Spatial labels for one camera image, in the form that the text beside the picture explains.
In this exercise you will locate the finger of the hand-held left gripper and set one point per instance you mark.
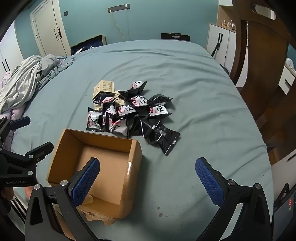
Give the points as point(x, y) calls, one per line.
point(42, 149)
point(21, 122)

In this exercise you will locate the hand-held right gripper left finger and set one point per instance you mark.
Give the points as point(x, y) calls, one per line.
point(85, 183)

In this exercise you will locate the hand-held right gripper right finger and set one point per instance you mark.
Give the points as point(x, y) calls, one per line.
point(209, 183)

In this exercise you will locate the brown cardboard box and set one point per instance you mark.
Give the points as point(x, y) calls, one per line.
point(104, 157)

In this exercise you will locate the beige paper sachet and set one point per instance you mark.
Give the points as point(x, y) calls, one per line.
point(105, 87)
point(97, 106)
point(119, 101)

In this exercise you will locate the pile of black snack packets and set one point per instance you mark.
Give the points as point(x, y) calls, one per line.
point(122, 110)

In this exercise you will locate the lilac quilt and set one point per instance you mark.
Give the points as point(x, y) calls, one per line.
point(9, 136)

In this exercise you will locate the black white striped garment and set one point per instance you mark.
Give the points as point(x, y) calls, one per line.
point(17, 207)

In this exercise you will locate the crumpled grey sheet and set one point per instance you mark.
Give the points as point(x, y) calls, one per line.
point(27, 74)

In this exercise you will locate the white wardrobe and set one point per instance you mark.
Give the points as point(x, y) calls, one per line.
point(7, 51)

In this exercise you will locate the dark device with red light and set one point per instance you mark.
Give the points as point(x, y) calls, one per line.
point(285, 208)

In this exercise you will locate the cream panelled door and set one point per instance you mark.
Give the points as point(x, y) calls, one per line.
point(46, 27)

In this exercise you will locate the bed with teal sheet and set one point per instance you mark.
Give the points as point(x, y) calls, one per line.
point(185, 81)

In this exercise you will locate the white drawer unit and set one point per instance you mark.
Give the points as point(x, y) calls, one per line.
point(286, 78)

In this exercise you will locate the white cabinet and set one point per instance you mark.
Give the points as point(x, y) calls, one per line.
point(227, 46)

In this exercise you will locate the brown wooden frame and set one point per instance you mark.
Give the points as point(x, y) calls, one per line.
point(261, 69)

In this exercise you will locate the grey wall-mounted strip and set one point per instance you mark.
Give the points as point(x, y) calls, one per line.
point(119, 8)

